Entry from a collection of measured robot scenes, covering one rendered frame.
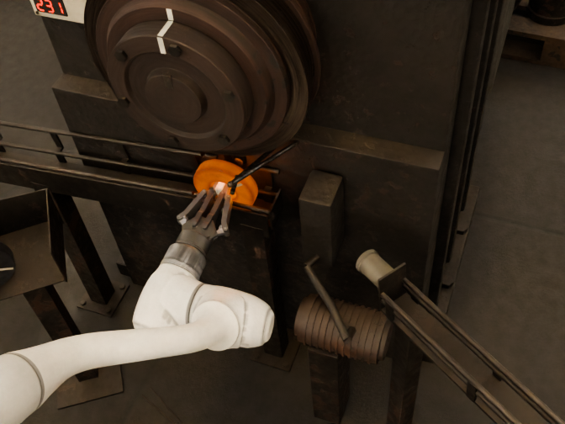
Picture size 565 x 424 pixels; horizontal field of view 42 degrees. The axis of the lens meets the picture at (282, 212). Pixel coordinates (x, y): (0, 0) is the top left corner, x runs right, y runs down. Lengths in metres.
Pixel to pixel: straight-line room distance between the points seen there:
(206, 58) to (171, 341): 0.50
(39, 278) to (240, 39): 0.84
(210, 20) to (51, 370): 0.63
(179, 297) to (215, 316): 0.12
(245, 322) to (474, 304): 1.12
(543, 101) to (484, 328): 1.08
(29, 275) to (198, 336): 0.63
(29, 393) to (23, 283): 0.75
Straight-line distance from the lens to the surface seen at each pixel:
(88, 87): 1.87
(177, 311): 1.51
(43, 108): 3.25
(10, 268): 1.85
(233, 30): 1.31
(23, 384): 1.14
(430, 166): 1.57
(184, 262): 1.56
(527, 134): 2.93
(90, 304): 2.52
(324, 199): 1.60
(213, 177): 1.70
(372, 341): 1.72
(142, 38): 1.33
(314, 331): 1.75
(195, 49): 1.29
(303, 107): 1.40
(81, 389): 2.37
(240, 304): 1.46
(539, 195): 2.73
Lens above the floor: 2.02
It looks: 51 degrees down
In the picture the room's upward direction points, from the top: 7 degrees counter-clockwise
